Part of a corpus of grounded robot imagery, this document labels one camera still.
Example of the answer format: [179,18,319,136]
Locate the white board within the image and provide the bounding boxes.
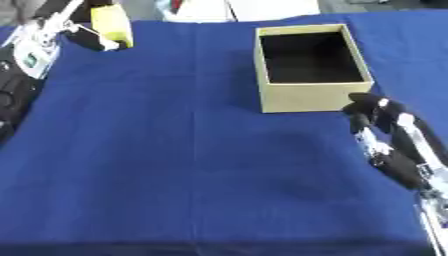
[225,0,322,22]

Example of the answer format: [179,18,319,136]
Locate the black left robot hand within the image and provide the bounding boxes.
[22,0,130,52]

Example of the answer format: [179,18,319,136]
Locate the tan cardboard box black inside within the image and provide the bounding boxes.
[252,23,377,114]

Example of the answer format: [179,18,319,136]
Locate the yellow block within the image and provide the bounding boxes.
[89,3,135,48]

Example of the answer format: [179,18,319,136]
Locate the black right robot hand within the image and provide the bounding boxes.
[339,92,448,192]

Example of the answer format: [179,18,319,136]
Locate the white bag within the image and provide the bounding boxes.
[154,0,238,24]

